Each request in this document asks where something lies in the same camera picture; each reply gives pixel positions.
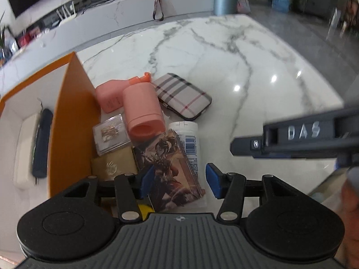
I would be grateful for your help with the pink cylindrical cup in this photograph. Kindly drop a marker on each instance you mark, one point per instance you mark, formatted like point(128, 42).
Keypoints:
point(140, 109)

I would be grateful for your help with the dark blue oblong case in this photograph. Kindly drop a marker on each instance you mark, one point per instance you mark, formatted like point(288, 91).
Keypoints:
point(42, 145)

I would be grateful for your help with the white plastic bottle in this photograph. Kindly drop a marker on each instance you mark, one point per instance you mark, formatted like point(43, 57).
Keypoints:
point(188, 130)

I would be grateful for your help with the illustrated card box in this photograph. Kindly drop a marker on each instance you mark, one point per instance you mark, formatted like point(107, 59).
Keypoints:
point(168, 162)

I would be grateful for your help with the gold square box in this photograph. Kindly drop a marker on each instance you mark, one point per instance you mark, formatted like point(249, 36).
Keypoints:
point(112, 165)

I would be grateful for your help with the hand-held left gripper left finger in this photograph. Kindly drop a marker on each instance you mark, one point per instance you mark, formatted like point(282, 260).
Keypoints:
point(147, 183)

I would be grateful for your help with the plaid hard case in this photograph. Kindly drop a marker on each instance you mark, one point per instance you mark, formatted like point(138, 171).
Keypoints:
point(179, 92)

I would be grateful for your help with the yellow flat item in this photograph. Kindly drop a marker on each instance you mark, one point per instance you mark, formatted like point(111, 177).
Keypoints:
point(146, 213)

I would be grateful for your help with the orange cardboard box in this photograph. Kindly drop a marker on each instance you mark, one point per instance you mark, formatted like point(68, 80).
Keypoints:
point(73, 117)

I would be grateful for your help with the clear plastic box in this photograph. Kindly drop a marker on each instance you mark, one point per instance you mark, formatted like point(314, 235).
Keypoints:
point(110, 133)

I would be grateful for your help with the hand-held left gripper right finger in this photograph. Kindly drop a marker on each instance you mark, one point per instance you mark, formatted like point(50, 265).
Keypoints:
point(214, 182)

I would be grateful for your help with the white oblong case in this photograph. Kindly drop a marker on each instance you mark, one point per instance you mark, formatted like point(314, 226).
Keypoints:
point(23, 151)

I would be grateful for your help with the white router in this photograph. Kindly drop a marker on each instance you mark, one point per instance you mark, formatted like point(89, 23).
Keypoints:
point(67, 14)

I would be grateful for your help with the white marble cabinet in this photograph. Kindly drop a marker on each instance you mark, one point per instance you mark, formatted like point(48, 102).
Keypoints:
point(112, 14)

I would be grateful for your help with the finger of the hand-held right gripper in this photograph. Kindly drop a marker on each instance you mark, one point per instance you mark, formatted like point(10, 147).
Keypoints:
point(246, 145)

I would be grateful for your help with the pink flat bottle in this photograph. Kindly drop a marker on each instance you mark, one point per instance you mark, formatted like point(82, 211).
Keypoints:
point(109, 96)

